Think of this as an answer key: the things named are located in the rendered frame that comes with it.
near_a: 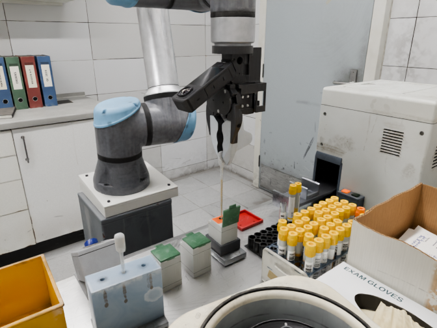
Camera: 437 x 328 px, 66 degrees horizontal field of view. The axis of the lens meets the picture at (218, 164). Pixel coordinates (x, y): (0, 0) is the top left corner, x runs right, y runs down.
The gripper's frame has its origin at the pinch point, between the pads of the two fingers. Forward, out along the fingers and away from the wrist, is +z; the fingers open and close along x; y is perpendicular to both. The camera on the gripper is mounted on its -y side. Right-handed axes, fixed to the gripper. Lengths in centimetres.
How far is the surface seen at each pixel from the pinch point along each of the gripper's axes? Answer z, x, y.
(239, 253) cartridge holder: 19.1, -4.6, 1.1
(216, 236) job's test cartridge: 15.8, -1.3, -2.1
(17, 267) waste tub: 11.2, 3.0, -35.7
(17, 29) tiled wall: -26, 223, -7
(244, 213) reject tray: 20.3, 9.5, 13.7
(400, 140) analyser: -0.3, -13.4, 38.2
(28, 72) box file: -1, 192, -9
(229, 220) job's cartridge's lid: 11.7, -3.3, -0.6
